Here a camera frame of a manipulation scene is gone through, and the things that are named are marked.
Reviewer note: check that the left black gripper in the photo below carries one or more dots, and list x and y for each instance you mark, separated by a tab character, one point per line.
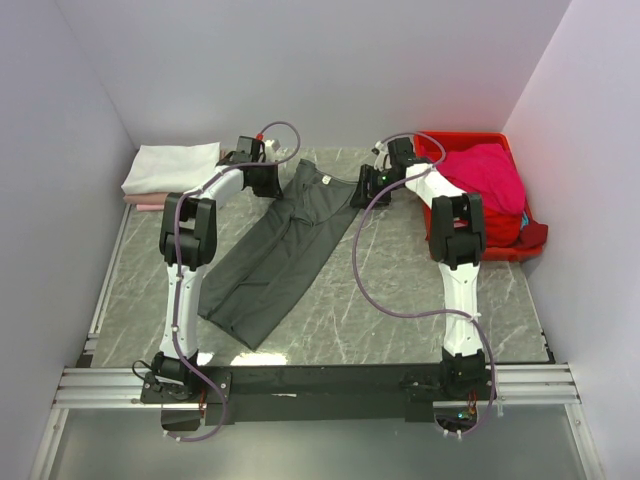
274	188

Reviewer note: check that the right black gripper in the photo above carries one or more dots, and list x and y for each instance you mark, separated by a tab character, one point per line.
366	176

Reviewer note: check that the dark grey t-shirt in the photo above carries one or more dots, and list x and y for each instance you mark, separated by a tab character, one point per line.
259	281

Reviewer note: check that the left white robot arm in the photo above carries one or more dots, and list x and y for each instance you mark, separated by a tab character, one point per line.
188	243

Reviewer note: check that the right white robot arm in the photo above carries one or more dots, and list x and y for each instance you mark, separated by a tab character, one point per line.
466	357

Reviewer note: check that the folded white t-shirt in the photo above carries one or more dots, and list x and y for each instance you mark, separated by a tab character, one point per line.
170	167

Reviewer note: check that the folded pink t-shirt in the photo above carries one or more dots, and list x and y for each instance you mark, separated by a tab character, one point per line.
145	202

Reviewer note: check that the magenta t-shirt in bin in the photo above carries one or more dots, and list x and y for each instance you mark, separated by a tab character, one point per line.
487	169

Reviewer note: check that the red t-shirt in bin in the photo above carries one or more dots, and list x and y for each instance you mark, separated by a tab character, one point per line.
491	229

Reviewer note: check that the black base crossbar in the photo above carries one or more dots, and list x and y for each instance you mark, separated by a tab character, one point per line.
310	393

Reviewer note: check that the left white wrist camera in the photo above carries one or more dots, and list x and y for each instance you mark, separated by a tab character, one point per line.
269	146

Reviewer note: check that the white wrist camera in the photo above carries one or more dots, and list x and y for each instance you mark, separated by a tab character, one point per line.
269	146
381	151

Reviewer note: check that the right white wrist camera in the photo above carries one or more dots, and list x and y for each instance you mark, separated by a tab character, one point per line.
381	151

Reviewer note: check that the aluminium frame rail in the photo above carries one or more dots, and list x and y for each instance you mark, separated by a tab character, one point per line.
98	430

